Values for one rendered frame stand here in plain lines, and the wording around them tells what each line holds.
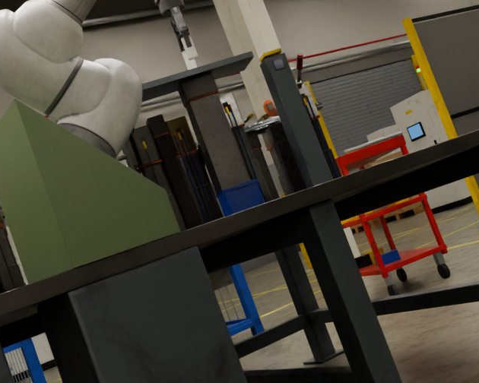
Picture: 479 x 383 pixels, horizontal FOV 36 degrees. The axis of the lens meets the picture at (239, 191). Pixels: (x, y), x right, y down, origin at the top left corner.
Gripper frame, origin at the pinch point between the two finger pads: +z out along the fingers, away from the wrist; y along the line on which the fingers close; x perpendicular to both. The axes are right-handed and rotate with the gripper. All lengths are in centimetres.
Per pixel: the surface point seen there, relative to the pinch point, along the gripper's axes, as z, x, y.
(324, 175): 46, -26, 2
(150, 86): 4.9, 14.8, -7.8
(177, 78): 5.1, 6.5, -6.5
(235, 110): 15.7, -9.0, 15.1
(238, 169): 36.0, -1.4, -1.9
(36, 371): 81, 117, 186
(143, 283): 58, 32, -65
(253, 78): -147, -140, 730
